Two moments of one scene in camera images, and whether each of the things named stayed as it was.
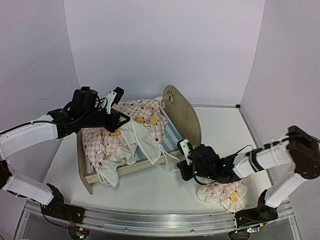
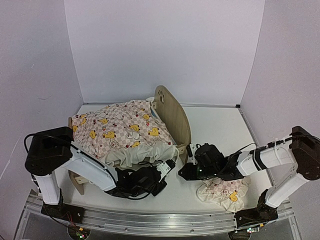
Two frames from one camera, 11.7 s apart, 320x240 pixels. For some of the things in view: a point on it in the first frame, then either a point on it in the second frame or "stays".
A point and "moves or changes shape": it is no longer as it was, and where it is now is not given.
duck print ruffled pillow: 229,195 stays
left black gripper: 112,122 → 156,191
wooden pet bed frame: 185,117 moves or changes shape
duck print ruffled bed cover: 105,150 stays
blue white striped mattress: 169,142 → 154,114
